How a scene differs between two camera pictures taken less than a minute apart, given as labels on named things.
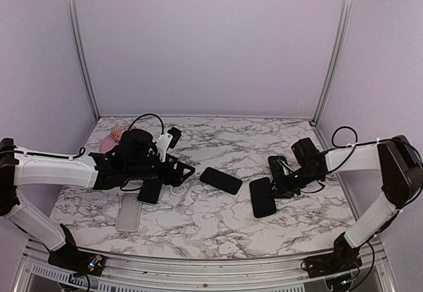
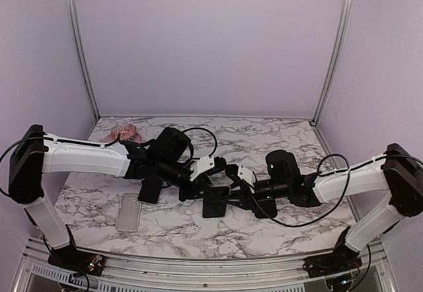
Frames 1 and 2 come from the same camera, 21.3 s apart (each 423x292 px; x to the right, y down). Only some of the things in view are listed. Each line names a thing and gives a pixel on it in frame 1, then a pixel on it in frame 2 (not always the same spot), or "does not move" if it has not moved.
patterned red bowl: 118,131 does not move
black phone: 262,197 does not move
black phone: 221,180 to 213,205
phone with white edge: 150,191 does not move
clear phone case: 128,218 does not move
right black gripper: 282,189 to 246,202
